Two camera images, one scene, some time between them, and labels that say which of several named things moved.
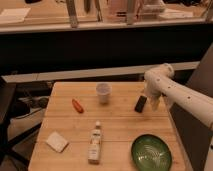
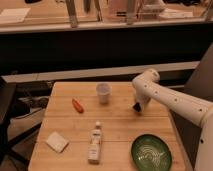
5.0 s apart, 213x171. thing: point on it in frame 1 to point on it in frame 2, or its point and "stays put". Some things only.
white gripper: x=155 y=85 to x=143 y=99
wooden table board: x=93 y=126 stays put
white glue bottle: x=94 y=145 stays put
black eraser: x=140 y=103 stays put
